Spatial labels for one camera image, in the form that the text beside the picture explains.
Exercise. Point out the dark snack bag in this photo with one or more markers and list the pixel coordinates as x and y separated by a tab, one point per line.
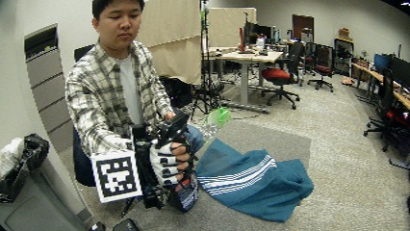
186	194

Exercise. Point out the clear bottle with green label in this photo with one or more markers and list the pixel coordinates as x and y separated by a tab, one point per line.
217	119

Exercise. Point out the white cube of black markers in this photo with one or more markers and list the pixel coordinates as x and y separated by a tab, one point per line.
116	177

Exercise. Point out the black backpack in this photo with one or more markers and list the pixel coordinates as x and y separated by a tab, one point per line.
177	91

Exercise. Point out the teal striped blanket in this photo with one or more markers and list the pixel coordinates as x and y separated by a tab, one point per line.
251	184

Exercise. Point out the small black device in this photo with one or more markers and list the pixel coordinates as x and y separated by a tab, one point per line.
126	225
97	226

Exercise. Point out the dark blue office chair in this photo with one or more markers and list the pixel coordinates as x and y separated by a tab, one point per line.
81	160

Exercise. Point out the black tripod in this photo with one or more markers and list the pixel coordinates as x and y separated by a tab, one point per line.
205	70

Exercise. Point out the the person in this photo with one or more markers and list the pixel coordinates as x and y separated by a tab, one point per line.
109	83

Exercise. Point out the light wooden desk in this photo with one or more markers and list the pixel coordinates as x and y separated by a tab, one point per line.
249	59

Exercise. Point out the grey cabinet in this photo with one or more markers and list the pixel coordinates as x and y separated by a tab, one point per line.
38	205

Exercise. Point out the red seat office chair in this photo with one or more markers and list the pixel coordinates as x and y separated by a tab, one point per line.
279	75

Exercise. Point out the beige curtain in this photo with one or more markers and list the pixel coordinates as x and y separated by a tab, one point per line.
170	38

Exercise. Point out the black bag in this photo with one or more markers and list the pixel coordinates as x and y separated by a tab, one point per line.
26	160

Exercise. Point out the white plastic bag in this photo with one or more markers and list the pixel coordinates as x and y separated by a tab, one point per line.
9	157

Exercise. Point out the beige partition screen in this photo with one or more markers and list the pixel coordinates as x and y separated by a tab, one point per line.
230	27

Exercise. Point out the black computer monitor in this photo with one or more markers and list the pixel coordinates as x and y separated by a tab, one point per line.
258	32

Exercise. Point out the black mesh office chair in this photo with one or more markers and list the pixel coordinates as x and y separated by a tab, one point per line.
322	65

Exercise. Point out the brown door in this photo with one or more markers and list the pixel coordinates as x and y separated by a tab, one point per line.
302	25

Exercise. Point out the black glass cabinet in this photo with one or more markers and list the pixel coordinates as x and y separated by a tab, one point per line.
343	57

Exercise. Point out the black and red office chair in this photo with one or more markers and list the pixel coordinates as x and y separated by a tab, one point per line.
388	112

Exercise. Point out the long wooden desk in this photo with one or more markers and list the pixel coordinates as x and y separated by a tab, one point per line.
378	77

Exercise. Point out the cardboard box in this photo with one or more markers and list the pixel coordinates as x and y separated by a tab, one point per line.
343	33

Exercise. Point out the blue screen monitor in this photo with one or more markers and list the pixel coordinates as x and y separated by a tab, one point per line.
380	62

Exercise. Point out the large black monitor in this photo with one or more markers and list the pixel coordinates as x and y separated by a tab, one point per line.
400	72

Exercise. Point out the grey wall panel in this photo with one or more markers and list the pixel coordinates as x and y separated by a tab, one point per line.
49	89

